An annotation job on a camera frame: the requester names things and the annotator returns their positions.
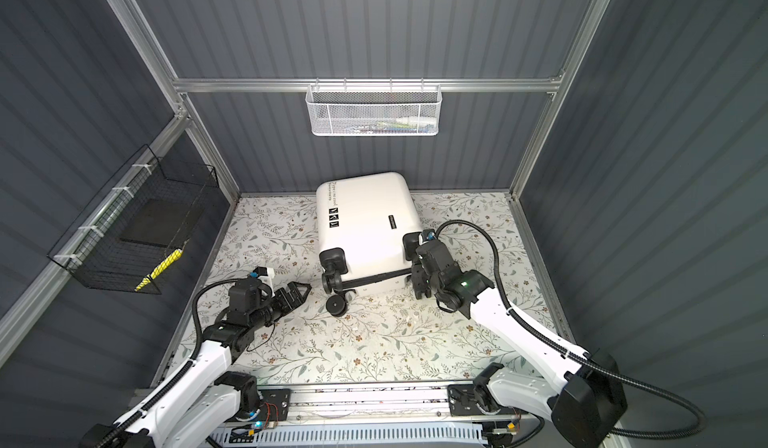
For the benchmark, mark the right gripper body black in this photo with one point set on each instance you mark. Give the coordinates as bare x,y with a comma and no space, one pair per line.
421,280

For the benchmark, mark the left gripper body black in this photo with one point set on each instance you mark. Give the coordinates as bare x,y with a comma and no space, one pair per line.
274,308

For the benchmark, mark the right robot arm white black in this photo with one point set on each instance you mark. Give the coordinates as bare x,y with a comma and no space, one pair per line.
583,404

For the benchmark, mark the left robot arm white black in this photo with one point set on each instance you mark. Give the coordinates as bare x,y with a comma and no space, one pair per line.
204,392

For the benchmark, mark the floral table mat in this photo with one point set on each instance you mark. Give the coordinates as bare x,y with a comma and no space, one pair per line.
383,338

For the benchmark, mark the yellow black striped item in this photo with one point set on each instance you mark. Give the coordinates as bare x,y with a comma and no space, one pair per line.
159,269

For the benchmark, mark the black pad in basket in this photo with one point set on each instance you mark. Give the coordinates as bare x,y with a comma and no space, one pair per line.
162,223

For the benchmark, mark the white ventilation grille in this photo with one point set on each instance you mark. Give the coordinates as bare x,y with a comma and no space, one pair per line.
358,435

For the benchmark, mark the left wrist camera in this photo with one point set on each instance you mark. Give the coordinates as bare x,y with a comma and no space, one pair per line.
264,274

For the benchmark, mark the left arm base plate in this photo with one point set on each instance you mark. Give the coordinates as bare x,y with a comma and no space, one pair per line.
273,408

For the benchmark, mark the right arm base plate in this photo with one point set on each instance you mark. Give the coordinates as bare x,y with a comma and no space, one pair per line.
462,403

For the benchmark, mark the black wire basket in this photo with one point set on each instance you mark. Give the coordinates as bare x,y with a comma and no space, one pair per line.
91,250

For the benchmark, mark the white wire basket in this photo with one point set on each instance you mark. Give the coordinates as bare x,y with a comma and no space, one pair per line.
370,113

